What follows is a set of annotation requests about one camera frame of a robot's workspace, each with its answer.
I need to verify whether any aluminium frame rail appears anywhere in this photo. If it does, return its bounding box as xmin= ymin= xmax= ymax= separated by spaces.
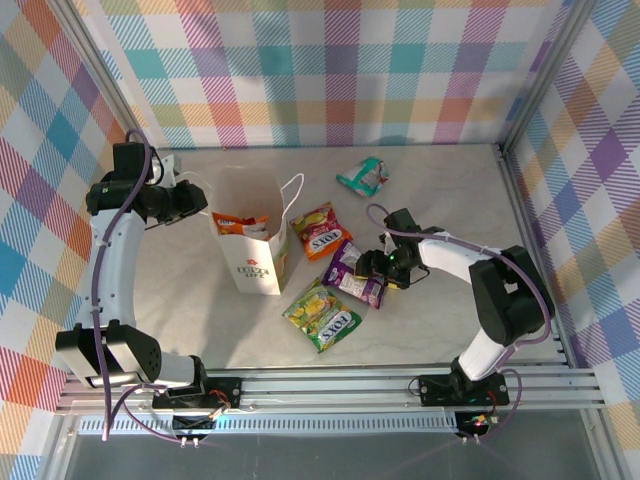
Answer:
xmin=53 ymin=367 xmax=609 ymax=417

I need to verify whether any small black controller box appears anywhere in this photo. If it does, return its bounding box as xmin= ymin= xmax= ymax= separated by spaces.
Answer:
xmin=455 ymin=410 xmax=496 ymax=437
xmin=172 ymin=413 xmax=220 ymax=437

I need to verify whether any red and white wire bundle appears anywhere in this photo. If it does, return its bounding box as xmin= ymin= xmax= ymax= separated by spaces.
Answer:
xmin=207 ymin=388 xmax=261 ymax=419

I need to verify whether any black base plate left arm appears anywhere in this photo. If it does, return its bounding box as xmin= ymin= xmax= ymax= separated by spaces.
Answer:
xmin=151 ymin=375 xmax=243 ymax=410

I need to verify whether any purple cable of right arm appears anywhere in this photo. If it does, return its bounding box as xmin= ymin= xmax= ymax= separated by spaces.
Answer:
xmin=366 ymin=202 xmax=556 ymax=444

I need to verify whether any aluminium side rail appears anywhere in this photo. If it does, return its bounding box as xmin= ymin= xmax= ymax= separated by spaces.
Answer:
xmin=492 ymin=142 xmax=596 ymax=371

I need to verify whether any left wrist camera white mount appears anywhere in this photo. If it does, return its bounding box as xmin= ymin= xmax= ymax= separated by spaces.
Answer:
xmin=155 ymin=153 xmax=184 ymax=189

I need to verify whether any teal snack packet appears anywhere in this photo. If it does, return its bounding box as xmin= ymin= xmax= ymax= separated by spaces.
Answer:
xmin=335 ymin=155 xmax=392 ymax=199

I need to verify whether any black base plate right arm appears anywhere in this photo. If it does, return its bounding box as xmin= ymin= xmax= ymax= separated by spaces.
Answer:
xmin=417 ymin=372 xmax=511 ymax=407

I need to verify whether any aluminium frame post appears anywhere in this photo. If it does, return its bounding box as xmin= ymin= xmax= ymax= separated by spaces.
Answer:
xmin=499 ymin=0 xmax=601 ymax=156
xmin=49 ymin=0 xmax=155 ymax=166

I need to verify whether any white printed paper bag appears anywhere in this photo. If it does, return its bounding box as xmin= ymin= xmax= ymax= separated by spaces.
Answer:
xmin=174 ymin=166 xmax=306 ymax=296

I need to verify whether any orange Fox's candy bag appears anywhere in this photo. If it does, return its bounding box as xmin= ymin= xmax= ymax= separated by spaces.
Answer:
xmin=289 ymin=200 xmax=352 ymax=263

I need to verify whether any purple snack packet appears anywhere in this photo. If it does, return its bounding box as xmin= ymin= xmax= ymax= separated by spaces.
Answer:
xmin=320 ymin=239 xmax=389 ymax=310

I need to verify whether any orange and silver snack packet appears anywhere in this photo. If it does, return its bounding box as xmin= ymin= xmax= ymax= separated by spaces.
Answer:
xmin=211 ymin=211 xmax=270 ymax=240

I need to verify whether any green Fox's candy bag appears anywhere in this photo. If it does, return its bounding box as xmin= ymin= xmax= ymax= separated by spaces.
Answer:
xmin=282 ymin=277 xmax=362 ymax=355

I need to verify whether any grey slotted cable duct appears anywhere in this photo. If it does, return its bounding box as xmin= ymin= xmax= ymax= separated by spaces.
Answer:
xmin=78 ymin=415 xmax=462 ymax=437

